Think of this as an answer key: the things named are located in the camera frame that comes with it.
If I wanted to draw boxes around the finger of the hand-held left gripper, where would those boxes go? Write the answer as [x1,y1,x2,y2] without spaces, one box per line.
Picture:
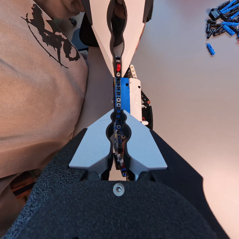
[89,0,115,78]
[120,0,146,78]

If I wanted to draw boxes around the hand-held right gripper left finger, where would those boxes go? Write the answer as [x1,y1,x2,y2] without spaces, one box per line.
[69,109,115,180]

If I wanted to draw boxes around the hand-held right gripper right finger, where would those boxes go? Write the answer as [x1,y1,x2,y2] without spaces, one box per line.
[122,110,168,181]

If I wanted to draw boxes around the partly built lego car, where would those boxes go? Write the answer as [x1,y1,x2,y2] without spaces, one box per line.
[112,56,153,181]

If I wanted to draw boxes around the single blue lego pin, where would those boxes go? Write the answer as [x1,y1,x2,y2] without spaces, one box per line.
[206,43,216,56]

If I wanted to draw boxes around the person's left hand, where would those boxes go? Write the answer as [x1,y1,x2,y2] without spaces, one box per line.
[34,0,85,19]

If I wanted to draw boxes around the pile of blue black pins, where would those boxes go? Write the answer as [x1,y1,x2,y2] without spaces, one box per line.
[205,0,239,42]

